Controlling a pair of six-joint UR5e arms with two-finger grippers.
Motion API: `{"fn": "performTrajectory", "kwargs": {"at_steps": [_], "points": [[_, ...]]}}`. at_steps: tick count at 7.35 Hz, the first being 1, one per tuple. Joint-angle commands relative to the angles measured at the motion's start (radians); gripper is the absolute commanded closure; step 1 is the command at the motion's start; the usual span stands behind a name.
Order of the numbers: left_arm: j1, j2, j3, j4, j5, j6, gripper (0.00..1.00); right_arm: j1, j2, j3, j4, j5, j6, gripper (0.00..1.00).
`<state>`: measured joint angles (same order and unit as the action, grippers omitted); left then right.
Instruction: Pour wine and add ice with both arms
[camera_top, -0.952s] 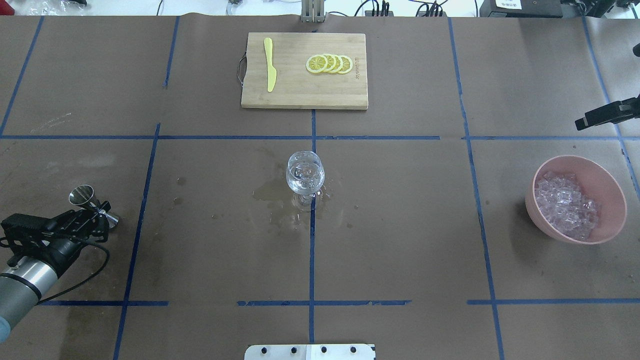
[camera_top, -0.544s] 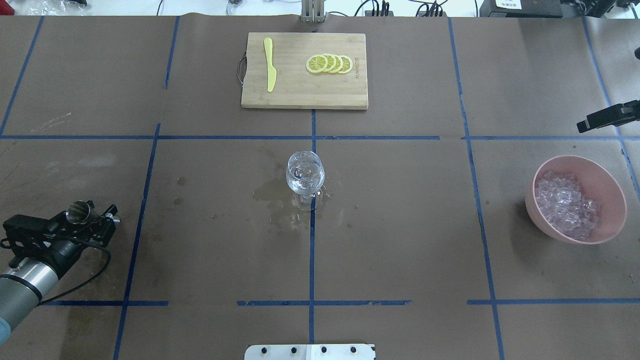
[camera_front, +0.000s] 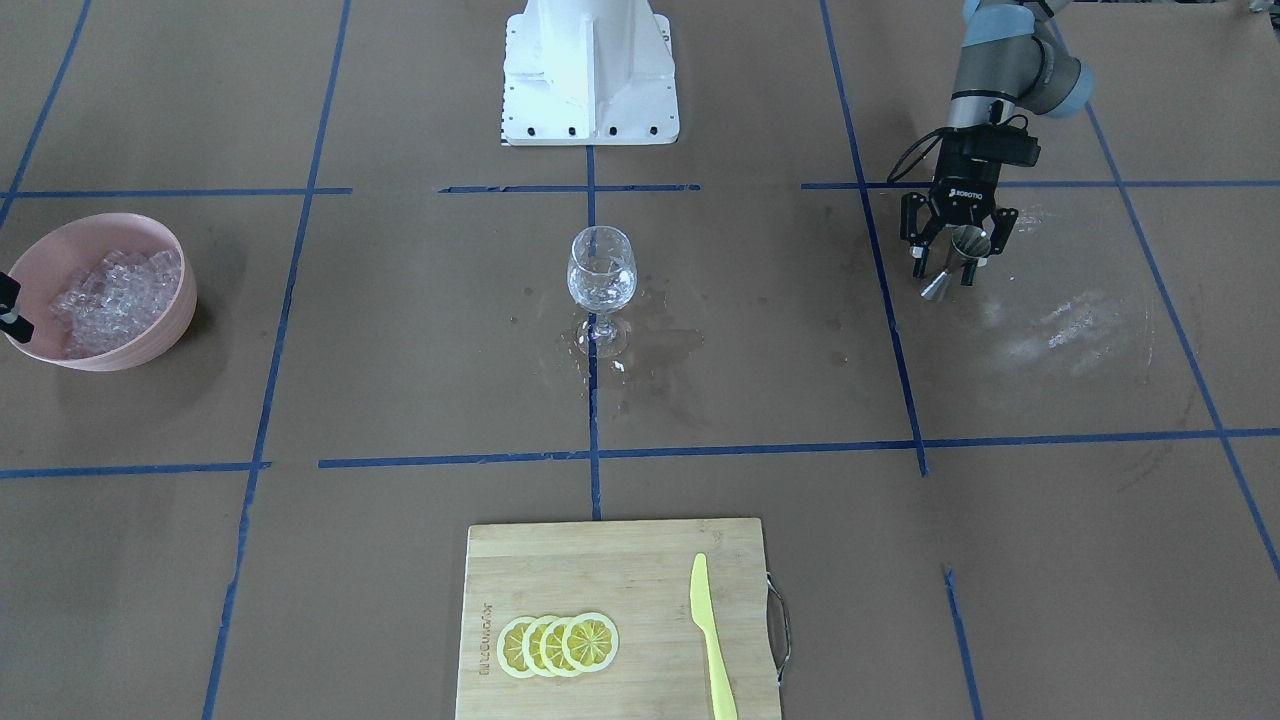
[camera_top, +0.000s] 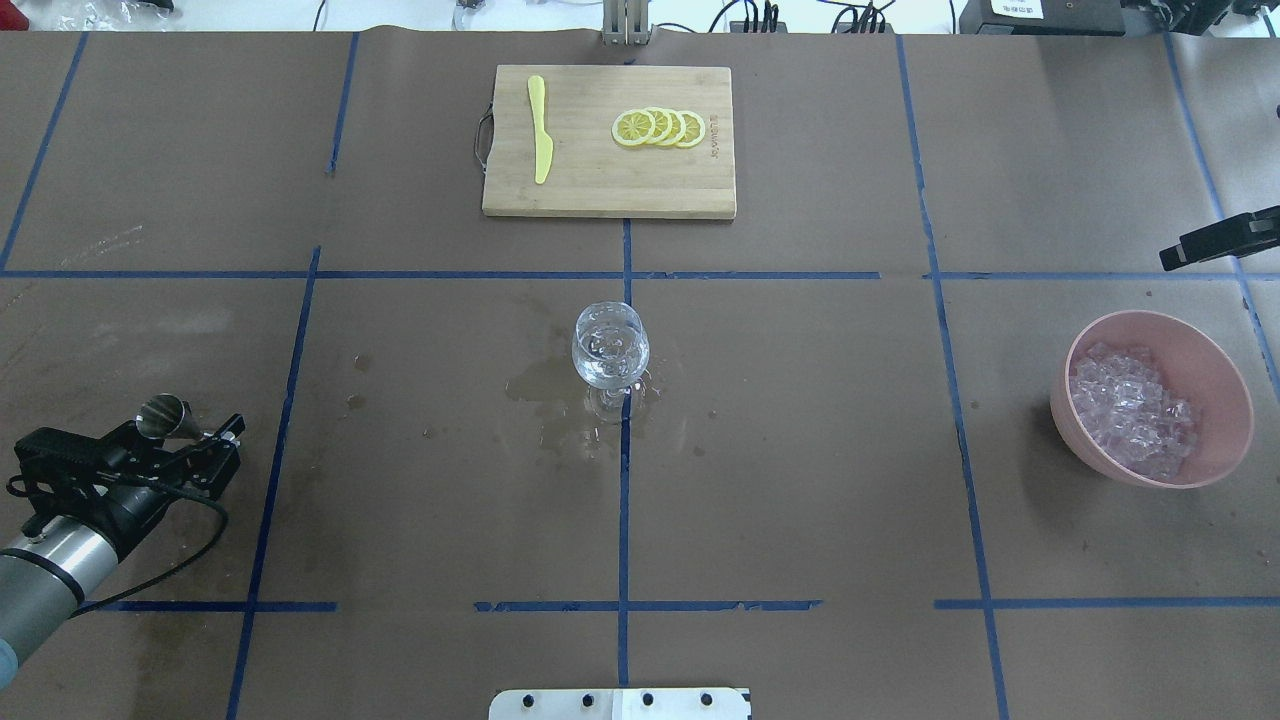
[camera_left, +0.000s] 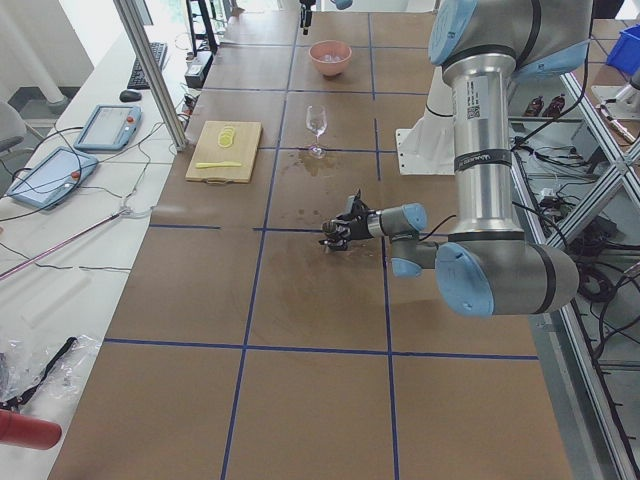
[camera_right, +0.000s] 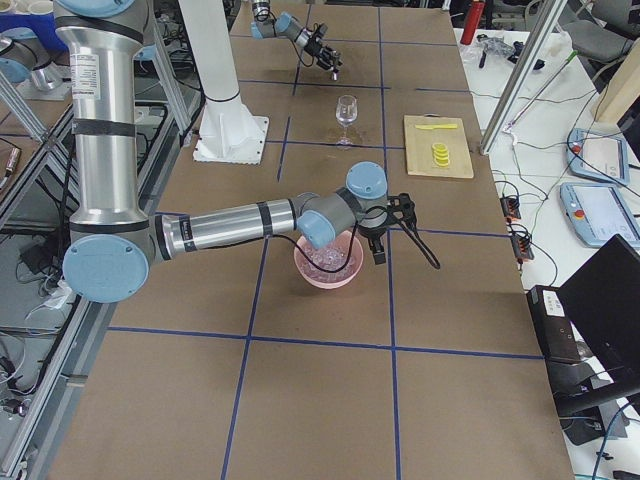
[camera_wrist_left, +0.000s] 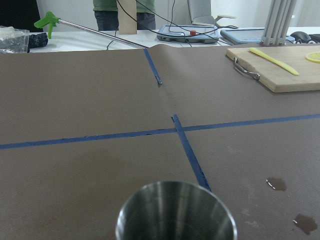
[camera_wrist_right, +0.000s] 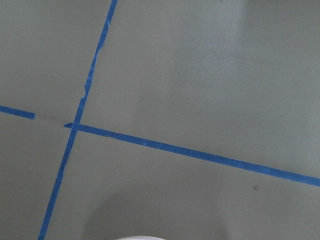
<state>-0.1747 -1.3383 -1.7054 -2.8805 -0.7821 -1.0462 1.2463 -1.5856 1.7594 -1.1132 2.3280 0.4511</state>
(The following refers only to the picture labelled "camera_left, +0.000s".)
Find red cylinder bottle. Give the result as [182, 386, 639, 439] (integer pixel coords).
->
[1, 410, 62, 450]

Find steel double jigger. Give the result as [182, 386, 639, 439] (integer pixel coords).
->
[322, 220, 340, 242]

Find black computer mouse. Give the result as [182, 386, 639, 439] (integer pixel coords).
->
[119, 90, 142, 103]

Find blue teach pendant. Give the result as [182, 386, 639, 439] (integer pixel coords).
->
[74, 104, 142, 152]
[7, 147, 98, 209]

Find yellow plastic knife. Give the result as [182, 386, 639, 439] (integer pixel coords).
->
[195, 161, 243, 169]

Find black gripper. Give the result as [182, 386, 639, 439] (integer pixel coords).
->
[318, 213, 370, 251]

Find blue teach pendant near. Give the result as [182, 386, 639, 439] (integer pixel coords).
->
[7, 147, 98, 209]

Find clear wine glass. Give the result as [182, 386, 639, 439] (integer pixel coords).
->
[306, 105, 327, 159]

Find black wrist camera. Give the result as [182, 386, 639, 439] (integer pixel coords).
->
[345, 189, 368, 217]

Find pink bowl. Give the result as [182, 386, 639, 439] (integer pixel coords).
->
[308, 40, 352, 77]

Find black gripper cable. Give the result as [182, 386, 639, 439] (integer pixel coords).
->
[417, 214, 459, 242]

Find blue teach pendant far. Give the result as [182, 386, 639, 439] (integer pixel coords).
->
[74, 104, 142, 152]

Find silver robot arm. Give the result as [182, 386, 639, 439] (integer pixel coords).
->
[323, 1, 593, 316]
[299, 0, 353, 36]

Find bamboo cutting board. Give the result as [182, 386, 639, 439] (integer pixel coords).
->
[185, 121, 262, 183]

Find black keyboard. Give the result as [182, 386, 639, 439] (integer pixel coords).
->
[127, 41, 170, 91]

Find aluminium frame post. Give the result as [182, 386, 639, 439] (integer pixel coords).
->
[113, 0, 188, 152]

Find blue storage bin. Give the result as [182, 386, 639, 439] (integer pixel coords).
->
[606, 24, 640, 75]

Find crumpled clear plastic bag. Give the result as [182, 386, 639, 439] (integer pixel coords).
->
[1, 334, 102, 415]

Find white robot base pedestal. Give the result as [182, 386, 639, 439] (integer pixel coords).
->
[396, 67, 454, 176]

